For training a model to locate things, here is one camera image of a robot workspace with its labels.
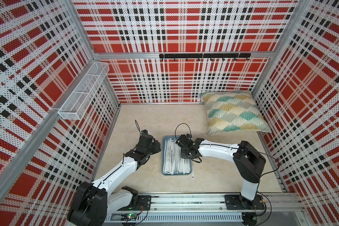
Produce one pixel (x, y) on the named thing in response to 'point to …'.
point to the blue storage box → (165, 138)
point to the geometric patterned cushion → (233, 111)
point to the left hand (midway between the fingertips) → (158, 144)
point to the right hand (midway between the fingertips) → (187, 153)
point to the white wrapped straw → (192, 171)
